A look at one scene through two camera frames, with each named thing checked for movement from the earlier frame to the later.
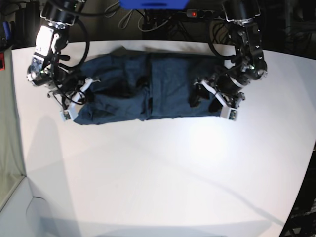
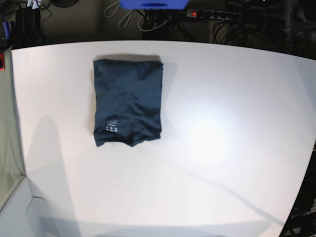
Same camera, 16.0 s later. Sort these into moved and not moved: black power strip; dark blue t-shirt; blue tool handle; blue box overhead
Moved: dark blue t-shirt
Not moved: blue box overhead; black power strip; blue tool handle
